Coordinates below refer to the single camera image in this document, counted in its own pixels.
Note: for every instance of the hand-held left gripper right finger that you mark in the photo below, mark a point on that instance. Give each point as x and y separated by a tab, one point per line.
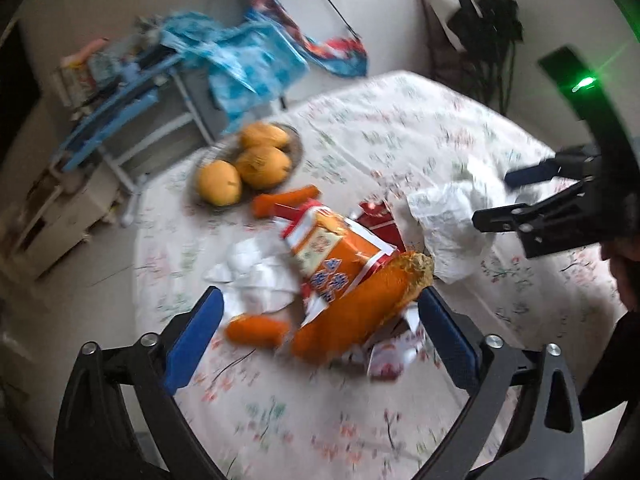
450	340

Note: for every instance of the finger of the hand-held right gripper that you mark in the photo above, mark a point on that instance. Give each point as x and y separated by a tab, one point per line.
530	172
505	218

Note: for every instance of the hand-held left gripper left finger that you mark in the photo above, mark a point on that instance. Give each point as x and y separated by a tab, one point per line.
192	340

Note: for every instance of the white plastic bag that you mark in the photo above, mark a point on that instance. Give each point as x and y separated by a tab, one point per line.
450	230

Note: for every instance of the large orange carrot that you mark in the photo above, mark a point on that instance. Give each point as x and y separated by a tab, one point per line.
350	310

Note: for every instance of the orange snack bag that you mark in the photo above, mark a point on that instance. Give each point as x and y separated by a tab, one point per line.
325	250

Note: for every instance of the person's right forearm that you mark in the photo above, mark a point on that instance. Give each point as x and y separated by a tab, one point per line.
615	360

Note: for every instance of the person's right hand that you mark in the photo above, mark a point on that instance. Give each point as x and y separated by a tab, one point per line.
625	272

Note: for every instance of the red and white wrapper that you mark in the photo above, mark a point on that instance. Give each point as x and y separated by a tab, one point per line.
392	360

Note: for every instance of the orange carrot piece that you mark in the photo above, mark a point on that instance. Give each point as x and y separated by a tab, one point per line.
255	332
285	201

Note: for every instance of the crumpled white tissue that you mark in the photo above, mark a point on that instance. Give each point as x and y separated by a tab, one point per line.
255	272

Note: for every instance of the black folding stand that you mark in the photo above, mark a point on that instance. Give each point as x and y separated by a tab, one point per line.
500	80

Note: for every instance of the black backpack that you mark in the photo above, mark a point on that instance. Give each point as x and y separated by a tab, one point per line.
492	20

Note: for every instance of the yellow mango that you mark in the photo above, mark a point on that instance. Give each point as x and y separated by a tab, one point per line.
219	182
262	165
264	136

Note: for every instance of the white television stand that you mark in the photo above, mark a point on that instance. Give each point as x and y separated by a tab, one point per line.
55	220

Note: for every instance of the wooden chair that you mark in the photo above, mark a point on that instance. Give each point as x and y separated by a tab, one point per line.
426	10

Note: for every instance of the grey bowl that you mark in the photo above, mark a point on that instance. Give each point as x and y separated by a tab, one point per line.
296	152

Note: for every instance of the colourful printed bag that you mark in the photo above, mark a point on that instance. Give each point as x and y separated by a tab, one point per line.
340	55

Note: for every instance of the blue white folding chair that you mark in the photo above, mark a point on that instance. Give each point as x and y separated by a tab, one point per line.
120	105

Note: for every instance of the blue patterned cloth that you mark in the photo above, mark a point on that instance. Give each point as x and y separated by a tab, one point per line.
240	75

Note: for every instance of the row of books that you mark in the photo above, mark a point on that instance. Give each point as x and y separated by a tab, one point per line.
75	80

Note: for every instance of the black flat television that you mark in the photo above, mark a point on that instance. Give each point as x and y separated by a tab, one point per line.
17	95

